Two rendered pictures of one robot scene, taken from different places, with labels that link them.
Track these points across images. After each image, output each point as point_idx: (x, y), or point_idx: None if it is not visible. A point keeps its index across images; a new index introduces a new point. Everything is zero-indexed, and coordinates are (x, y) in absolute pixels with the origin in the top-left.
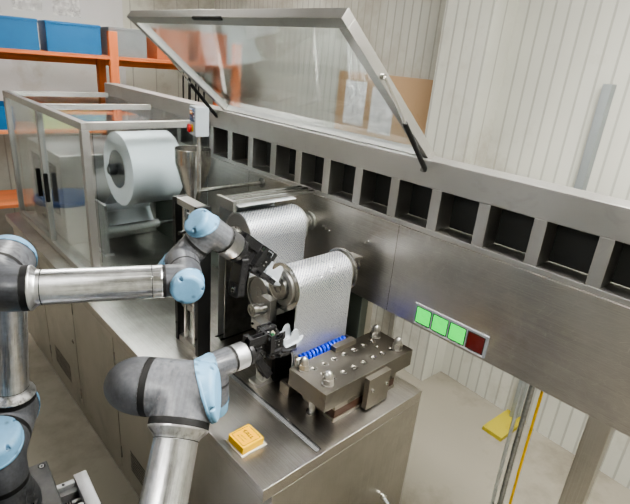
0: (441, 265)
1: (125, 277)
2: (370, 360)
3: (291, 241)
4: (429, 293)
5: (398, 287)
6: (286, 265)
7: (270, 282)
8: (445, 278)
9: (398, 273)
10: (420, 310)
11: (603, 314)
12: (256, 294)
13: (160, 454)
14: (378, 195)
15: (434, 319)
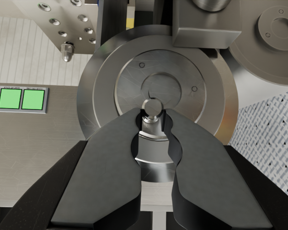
0: (15, 169)
1: None
2: (48, 15)
3: (243, 154)
4: (29, 129)
5: (74, 121)
6: (145, 180)
7: (42, 180)
8: (8, 155)
9: (76, 138)
10: (37, 106)
11: None
12: None
13: None
14: (143, 212)
15: (17, 102)
